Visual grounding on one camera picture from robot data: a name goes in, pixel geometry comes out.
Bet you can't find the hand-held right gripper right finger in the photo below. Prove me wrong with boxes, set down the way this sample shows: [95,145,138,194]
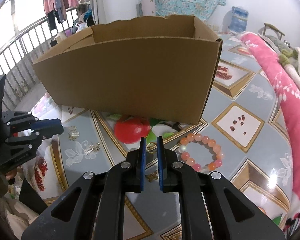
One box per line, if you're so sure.
[157,136,287,240]

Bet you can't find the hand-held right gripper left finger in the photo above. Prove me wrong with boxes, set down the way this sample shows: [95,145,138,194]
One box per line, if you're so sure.
[21,137,147,240]

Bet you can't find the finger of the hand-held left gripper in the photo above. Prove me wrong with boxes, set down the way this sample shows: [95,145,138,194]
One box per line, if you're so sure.
[5,127,64,153]
[2,111,62,133]

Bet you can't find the gold butterfly charm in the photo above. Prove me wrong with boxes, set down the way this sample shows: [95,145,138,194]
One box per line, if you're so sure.
[145,170,158,182]

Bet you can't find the gold hoop earring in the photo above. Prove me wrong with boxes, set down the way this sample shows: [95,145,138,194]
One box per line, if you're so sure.
[146,142,158,154]

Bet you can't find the pink orange bead bracelet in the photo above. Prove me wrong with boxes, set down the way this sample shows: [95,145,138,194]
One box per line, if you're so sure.
[179,134,225,172]

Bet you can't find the brown cardboard box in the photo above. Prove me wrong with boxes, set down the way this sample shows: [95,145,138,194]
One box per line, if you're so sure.
[32,15,223,125]

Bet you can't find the person's left hand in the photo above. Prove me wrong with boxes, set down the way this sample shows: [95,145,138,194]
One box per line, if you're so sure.
[0,169,17,184]

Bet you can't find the pair of pale shoes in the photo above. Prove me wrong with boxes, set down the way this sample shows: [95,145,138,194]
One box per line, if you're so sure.
[14,80,29,98]

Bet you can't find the metal railing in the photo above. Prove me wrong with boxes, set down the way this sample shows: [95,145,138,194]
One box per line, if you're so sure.
[0,0,90,113]

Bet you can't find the beige trousers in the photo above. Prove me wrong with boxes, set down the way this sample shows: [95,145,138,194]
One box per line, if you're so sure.
[5,195,40,240]

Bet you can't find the white plastic bag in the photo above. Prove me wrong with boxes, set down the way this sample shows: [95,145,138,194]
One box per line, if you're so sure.
[74,21,89,33]

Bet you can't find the dark clothes pile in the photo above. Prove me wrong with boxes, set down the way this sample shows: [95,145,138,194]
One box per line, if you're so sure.
[76,4,95,27]

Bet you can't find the row of hanging clothes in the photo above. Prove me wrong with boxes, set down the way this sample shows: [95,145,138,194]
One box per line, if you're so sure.
[43,0,90,30]

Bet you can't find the pink floral blanket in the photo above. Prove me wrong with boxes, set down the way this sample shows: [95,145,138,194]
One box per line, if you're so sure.
[240,31,300,240]

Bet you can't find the blue water bottle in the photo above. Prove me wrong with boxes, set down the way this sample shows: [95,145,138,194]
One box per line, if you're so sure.
[227,6,249,33]

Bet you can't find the green cloth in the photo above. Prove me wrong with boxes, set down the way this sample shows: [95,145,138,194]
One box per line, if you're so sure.
[267,34,300,64]

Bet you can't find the wooden chair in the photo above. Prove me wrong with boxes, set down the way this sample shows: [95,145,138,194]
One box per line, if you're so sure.
[262,22,287,42]

